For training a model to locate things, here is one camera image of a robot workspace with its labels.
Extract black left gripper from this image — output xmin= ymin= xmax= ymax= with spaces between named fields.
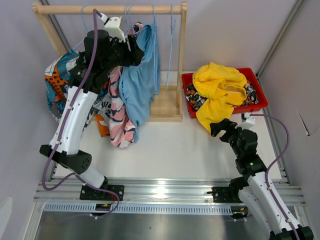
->
xmin=102 ymin=33 xmax=144 ymax=73

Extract orange black camo shorts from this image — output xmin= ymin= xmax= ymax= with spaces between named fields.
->
xmin=185 ymin=82 xmax=260 ymax=111

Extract red plastic bin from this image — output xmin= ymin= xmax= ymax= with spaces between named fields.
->
xmin=182 ymin=67 xmax=268 ymax=119

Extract wooden clothes rack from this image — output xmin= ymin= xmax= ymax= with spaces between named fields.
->
xmin=32 ymin=0 xmax=188 ymax=122

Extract yellow shorts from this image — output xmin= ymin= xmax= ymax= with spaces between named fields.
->
xmin=192 ymin=62 xmax=247 ymax=132

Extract light blue shorts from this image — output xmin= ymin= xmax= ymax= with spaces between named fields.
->
xmin=118 ymin=23 xmax=161 ymax=143

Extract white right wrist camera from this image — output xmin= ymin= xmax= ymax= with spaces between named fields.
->
xmin=235 ymin=112 xmax=256 ymax=130

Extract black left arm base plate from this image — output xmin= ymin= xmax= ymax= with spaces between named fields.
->
xmin=79 ymin=184 xmax=125 ymax=201

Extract pink white patterned shorts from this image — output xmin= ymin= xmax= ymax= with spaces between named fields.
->
xmin=108 ymin=66 xmax=136 ymax=149

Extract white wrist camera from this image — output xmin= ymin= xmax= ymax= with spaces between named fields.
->
xmin=235 ymin=112 xmax=256 ymax=130
xmin=99 ymin=14 xmax=126 ymax=43

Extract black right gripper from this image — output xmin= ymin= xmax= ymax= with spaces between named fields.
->
xmin=209 ymin=118 xmax=249 ymax=158

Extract white wire hanger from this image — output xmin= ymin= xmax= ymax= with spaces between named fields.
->
xmin=124 ymin=4 xmax=136 ymax=35

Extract slotted cable duct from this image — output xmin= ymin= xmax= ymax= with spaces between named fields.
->
xmin=43 ymin=202 xmax=233 ymax=216

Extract blue orange patchwork shorts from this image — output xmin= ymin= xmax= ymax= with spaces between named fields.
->
xmin=44 ymin=49 xmax=111 ymax=137

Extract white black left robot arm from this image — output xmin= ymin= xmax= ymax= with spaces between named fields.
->
xmin=39 ymin=30 xmax=144 ymax=200

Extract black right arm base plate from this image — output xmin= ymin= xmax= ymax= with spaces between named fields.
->
xmin=206 ymin=186 xmax=242 ymax=204

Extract blue wire hanger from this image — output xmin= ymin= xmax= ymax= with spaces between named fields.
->
xmin=152 ymin=4 xmax=160 ymax=95
xmin=72 ymin=3 xmax=92 ymax=52
xmin=165 ymin=4 xmax=175 ymax=91

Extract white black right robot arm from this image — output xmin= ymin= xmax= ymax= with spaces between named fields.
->
xmin=210 ymin=118 xmax=314 ymax=240

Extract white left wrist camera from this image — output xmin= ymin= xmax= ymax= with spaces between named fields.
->
xmin=99 ymin=14 xmax=126 ymax=43

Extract aluminium mounting rail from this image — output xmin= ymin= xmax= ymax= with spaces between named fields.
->
xmin=33 ymin=177 xmax=306 ymax=207

